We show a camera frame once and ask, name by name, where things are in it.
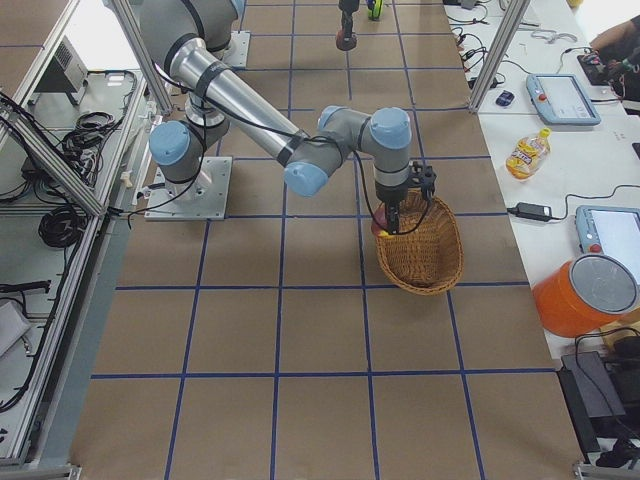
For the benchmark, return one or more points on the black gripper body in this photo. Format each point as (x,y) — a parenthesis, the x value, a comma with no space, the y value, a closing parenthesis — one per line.
(388,194)
(346,20)

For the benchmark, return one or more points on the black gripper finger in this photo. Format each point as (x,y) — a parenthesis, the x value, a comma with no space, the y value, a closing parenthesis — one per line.
(346,25)
(392,217)

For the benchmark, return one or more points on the red yellow apple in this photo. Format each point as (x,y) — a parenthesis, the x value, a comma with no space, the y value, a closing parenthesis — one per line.
(379,225)

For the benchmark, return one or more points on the dark red apple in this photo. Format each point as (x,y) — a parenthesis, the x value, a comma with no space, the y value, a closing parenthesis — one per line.
(345,47)

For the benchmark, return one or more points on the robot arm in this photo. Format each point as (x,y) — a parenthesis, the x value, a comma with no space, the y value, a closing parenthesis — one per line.
(182,38)

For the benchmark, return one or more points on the wicker basket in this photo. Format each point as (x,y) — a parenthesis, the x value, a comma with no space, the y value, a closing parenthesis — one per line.
(427,258)

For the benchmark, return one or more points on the green apple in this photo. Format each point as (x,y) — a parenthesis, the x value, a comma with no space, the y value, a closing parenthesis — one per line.
(374,8)

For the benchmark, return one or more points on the orange juice bottle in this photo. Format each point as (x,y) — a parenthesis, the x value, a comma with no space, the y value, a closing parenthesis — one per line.
(529,154)

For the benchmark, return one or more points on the black power adapter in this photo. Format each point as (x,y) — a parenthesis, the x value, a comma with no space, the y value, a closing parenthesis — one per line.
(530,211)

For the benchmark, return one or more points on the dark blue pouch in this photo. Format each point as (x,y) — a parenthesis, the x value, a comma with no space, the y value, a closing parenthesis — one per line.
(505,99)

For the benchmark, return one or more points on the teach pendant tablet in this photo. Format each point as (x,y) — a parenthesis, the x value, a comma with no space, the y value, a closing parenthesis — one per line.
(612,231)
(560,99)

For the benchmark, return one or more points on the orange bucket with grey lid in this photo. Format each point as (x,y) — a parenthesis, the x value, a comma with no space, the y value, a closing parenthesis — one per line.
(585,294)

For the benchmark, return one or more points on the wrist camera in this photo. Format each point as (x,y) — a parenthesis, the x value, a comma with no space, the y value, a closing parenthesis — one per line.
(423,178)

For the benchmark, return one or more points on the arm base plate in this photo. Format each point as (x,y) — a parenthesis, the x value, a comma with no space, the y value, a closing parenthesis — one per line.
(236,53)
(205,199)

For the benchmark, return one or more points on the aluminium frame post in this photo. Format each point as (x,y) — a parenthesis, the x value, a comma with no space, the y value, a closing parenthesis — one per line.
(510,23)

